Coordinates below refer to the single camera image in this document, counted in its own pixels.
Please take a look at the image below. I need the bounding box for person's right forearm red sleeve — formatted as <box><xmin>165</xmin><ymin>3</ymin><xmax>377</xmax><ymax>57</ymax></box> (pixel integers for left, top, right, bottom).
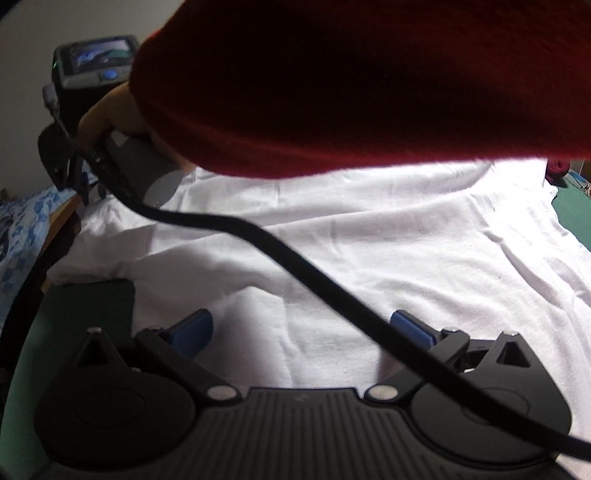
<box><xmin>129</xmin><ymin>0</ymin><xmax>591</xmax><ymax>179</ymax></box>

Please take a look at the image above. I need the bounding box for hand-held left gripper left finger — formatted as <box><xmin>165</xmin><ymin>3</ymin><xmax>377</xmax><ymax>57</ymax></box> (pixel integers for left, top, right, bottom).
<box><xmin>76</xmin><ymin>309</ymin><xmax>242</xmax><ymax>408</ymax></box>

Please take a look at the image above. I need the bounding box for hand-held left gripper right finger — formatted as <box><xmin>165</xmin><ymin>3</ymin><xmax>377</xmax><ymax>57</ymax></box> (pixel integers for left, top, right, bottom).
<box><xmin>364</xmin><ymin>310</ymin><xmax>536</xmax><ymax>405</ymax></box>

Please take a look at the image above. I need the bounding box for black cable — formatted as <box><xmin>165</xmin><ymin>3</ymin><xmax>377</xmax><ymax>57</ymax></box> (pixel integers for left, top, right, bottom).
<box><xmin>95</xmin><ymin>148</ymin><xmax>591</xmax><ymax>462</ymax></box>

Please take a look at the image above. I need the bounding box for person's right hand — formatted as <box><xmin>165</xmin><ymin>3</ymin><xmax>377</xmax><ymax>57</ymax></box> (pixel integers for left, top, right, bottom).
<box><xmin>78</xmin><ymin>80</ymin><xmax>186</xmax><ymax>176</ymax></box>

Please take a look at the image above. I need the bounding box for blue patterned cloth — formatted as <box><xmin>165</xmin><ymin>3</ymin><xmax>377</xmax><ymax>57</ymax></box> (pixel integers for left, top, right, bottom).
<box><xmin>0</xmin><ymin>185</ymin><xmax>77</xmax><ymax>298</ymax></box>

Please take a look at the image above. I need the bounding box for green table cover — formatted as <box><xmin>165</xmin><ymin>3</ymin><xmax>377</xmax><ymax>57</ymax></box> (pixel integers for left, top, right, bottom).
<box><xmin>0</xmin><ymin>168</ymin><xmax>591</xmax><ymax>480</ymax></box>

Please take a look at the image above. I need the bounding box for white shirt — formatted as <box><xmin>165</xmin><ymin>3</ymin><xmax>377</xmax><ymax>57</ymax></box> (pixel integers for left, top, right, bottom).
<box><xmin>46</xmin><ymin>159</ymin><xmax>591</xmax><ymax>480</ymax></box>

